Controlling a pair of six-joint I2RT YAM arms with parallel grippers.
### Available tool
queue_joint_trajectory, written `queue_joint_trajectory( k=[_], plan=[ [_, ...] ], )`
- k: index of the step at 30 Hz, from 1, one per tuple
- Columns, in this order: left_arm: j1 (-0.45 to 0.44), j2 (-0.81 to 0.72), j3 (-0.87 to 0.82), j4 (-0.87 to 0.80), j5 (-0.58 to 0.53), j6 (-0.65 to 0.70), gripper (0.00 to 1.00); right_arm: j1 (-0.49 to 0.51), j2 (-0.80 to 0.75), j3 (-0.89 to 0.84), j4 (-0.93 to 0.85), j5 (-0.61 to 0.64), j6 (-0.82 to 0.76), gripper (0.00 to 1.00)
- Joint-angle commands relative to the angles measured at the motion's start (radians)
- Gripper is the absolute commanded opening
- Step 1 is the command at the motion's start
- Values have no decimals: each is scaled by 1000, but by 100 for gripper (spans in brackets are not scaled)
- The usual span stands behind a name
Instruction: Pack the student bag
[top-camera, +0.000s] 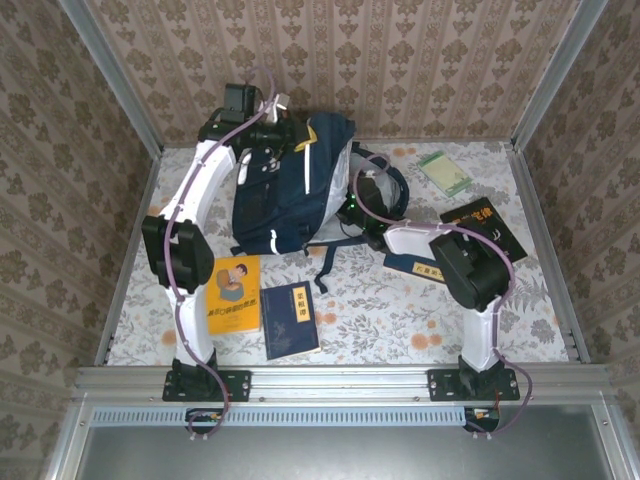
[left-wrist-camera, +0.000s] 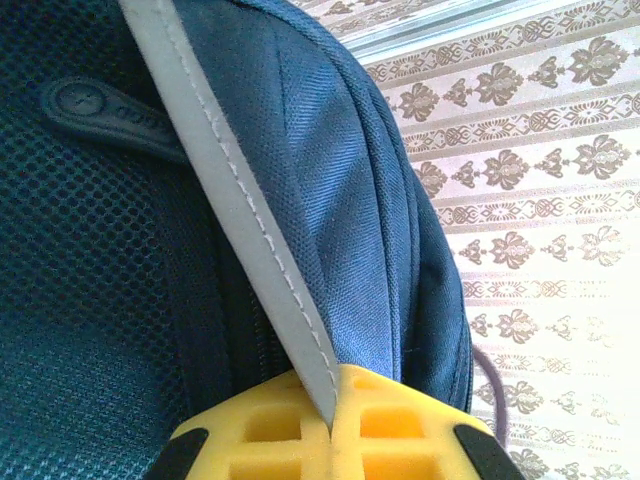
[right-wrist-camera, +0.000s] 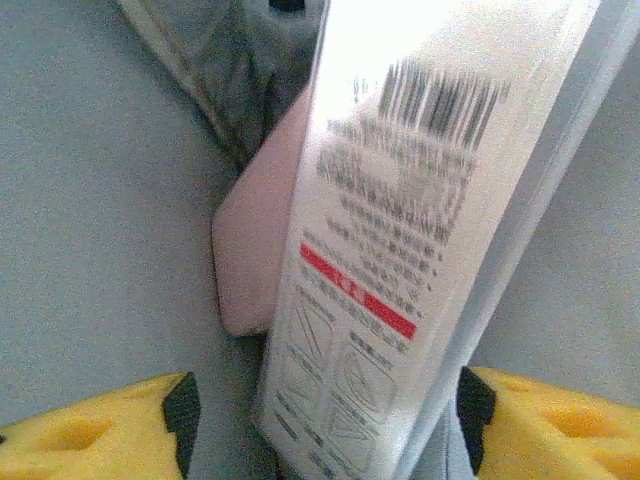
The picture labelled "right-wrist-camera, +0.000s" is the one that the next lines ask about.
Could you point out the pink pencil case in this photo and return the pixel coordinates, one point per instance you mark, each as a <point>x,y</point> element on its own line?
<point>250,250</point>

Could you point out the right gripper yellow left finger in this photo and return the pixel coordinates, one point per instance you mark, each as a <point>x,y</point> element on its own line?
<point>125,430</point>

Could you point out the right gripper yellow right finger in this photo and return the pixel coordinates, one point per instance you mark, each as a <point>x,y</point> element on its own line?
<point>525,440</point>

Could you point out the white packaged ruler set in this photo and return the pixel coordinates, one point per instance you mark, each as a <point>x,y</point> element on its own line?
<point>400,200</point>

